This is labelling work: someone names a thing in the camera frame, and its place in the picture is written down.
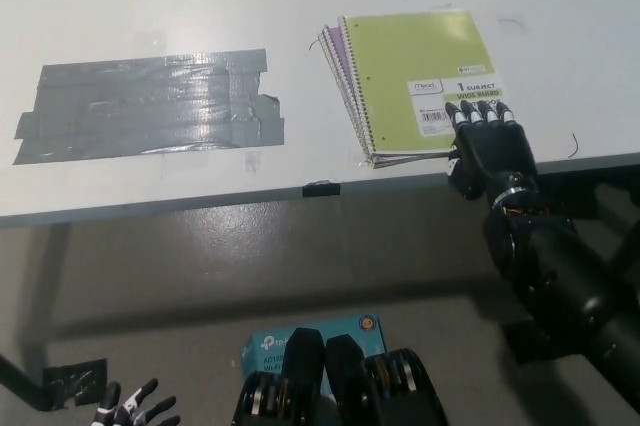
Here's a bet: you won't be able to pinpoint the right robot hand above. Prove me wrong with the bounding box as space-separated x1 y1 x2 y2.
443 99 539 203

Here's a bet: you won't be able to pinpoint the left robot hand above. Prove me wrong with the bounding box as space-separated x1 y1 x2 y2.
93 378 182 426

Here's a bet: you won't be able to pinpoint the green Mead spiral notebook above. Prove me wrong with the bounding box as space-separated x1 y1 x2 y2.
338 9 509 157

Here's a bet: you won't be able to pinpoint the purple spiral notebook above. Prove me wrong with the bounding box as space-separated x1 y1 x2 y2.
317 23 454 170

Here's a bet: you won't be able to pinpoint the black robot torso blocks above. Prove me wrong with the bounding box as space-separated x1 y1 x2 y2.
232 326 449 426

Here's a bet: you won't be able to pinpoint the teal TP-Link box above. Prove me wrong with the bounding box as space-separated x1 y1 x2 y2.
239 313 389 390

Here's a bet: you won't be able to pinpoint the small black tape strip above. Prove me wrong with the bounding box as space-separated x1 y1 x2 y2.
302 180 342 198

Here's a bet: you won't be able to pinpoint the grey duct tape patch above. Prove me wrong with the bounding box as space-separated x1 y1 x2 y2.
12 48 286 166

